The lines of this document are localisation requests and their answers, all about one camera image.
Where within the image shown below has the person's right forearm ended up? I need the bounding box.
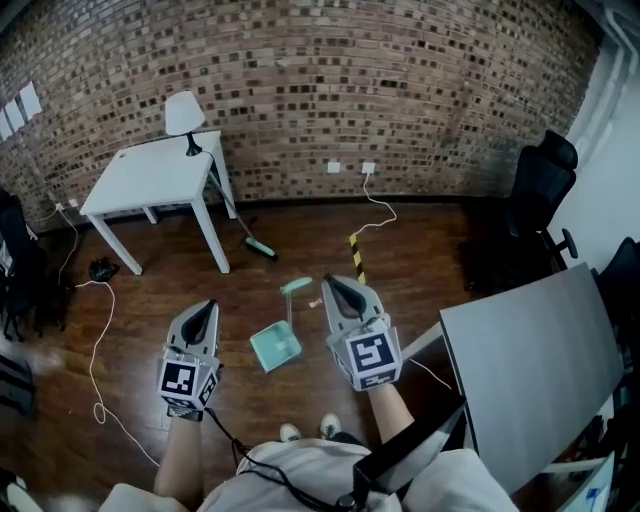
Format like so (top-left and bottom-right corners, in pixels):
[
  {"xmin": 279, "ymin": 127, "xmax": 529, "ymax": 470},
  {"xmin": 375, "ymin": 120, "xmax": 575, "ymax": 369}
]
[{"xmin": 368, "ymin": 384, "xmax": 416, "ymax": 446}]

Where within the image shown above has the green broom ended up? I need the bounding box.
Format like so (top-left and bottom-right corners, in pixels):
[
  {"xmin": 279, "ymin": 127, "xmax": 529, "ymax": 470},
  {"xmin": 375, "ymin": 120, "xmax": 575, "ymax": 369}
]
[{"xmin": 209, "ymin": 169, "xmax": 279, "ymax": 262}]

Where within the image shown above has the black mesh office chair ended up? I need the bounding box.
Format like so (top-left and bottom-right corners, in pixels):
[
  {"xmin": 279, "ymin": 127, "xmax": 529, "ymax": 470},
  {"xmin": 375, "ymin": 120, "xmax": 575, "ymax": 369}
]
[{"xmin": 597, "ymin": 237, "xmax": 640, "ymax": 351}]

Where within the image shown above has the crumpled black bag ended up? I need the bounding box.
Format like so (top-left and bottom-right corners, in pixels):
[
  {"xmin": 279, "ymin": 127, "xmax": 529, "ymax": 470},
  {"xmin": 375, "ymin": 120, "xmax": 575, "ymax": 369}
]
[{"xmin": 88, "ymin": 257, "xmax": 120, "ymax": 281}]

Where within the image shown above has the yellow black hazard tape strip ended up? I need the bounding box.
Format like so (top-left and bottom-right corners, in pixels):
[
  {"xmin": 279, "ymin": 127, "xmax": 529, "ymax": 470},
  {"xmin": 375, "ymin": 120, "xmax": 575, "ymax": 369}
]
[{"xmin": 348, "ymin": 232, "xmax": 368, "ymax": 286}]

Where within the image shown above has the person's left forearm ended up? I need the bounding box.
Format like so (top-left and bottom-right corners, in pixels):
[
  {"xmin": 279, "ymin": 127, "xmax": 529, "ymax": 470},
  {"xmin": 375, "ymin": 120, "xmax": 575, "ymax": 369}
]
[{"xmin": 152, "ymin": 417, "xmax": 206, "ymax": 506}]

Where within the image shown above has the white board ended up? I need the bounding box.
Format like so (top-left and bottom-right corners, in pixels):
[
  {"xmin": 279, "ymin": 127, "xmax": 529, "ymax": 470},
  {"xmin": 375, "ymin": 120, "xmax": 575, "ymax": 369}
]
[{"xmin": 569, "ymin": 449, "xmax": 616, "ymax": 512}]

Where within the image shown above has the white table lamp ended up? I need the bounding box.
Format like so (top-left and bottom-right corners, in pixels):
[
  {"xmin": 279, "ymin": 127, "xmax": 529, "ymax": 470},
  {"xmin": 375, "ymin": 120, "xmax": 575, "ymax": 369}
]
[{"xmin": 164, "ymin": 90, "xmax": 205, "ymax": 158}]

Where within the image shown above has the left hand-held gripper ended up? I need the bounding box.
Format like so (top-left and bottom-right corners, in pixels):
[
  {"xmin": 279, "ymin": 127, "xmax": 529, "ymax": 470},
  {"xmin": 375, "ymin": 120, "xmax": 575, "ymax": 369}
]
[{"xmin": 157, "ymin": 298, "xmax": 225, "ymax": 423}]

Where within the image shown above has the black cable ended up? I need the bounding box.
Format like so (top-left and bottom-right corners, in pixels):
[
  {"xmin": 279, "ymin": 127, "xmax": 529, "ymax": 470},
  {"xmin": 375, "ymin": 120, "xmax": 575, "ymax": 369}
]
[{"xmin": 202, "ymin": 407, "xmax": 356, "ymax": 509}]

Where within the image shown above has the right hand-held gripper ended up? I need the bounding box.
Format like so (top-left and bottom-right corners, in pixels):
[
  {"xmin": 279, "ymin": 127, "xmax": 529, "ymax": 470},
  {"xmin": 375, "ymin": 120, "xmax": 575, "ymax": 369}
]
[{"xmin": 321, "ymin": 273, "xmax": 404, "ymax": 393}]

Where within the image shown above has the black high-back office chair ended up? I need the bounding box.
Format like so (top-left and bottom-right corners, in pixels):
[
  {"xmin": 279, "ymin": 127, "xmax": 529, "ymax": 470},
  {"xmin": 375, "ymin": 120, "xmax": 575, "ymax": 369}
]
[{"xmin": 459, "ymin": 129, "xmax": 580, "ymax": 291}]

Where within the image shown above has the black armless office chair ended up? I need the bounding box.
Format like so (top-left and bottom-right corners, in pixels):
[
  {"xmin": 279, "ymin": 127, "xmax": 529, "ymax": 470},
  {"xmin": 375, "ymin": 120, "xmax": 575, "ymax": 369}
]
[{"xmin": 0, "ymin": 187, "xmax": 69, "ymax": 341}]

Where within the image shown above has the grey desk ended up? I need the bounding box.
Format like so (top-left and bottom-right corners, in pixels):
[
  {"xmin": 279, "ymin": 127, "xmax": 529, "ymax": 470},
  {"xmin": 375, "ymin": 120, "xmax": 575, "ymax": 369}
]
[{"xmin": 402, "ymin": 263, "xmax": 629, "ymax": 496}]

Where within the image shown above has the black shoulder strap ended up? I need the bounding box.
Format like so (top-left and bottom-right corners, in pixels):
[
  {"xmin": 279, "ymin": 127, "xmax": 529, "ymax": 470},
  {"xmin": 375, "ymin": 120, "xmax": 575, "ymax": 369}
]
[{"xmin": 352, "ymin": 399, "xmax": 469, "ymax": 506}]

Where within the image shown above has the green long-handled dustpan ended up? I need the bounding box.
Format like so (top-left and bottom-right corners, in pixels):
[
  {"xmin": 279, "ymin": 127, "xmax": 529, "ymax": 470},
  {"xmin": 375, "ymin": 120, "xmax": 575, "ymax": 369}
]
[{"xmin": 249, "ymin": 277, "xmax": 313, "ymax": 374}]

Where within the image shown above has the white cable under hazard tape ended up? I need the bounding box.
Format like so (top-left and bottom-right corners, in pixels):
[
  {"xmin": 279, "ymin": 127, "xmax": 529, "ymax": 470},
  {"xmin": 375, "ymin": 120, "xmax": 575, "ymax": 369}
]
[{"xmin": 347, "ymin": 172, "xmax": 454, "ymax": 391}]

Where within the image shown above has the white square table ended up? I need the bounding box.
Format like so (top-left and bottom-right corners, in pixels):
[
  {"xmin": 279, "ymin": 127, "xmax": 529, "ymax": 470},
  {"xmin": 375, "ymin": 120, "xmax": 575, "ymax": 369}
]
[{"xmin": 79, "ymin": 130, "xmax": 238, "ymax": 276}]

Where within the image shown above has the long looped white cable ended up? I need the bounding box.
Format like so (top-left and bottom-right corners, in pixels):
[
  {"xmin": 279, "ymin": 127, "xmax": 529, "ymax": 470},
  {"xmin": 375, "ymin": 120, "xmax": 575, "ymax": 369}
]
[{"xmin": 49, "ymin": 202, "xmax": 161, "ymax": 469}]

